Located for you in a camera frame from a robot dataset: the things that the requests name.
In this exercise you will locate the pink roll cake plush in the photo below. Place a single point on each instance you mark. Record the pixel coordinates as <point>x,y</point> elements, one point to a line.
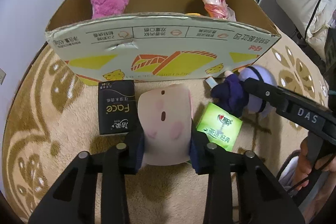
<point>166,118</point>

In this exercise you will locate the black Face tissue pack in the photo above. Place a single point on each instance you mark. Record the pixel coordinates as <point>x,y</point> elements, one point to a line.
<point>117,109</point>

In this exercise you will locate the pink plastic bag bundle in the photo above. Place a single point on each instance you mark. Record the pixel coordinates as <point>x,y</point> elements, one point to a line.
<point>219,9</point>

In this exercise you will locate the printed cardboard box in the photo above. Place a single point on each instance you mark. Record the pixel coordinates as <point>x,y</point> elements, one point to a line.
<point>154,40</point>

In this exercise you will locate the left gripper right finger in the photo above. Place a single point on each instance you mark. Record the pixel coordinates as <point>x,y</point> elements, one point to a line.
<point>261,198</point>

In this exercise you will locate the green tea tissue pack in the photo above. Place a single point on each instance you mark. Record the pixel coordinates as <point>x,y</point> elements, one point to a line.
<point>220,127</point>

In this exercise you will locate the yellow plush toy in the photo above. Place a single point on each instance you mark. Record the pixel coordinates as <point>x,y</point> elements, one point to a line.
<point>193,14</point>

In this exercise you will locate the purple haired plush doll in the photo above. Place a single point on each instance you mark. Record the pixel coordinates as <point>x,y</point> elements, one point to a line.
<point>233,98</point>

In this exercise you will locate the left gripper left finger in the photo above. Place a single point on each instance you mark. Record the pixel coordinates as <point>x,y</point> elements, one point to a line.
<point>71,199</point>

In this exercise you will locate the right hand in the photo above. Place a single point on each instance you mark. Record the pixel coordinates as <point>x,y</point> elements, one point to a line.
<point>304,167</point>

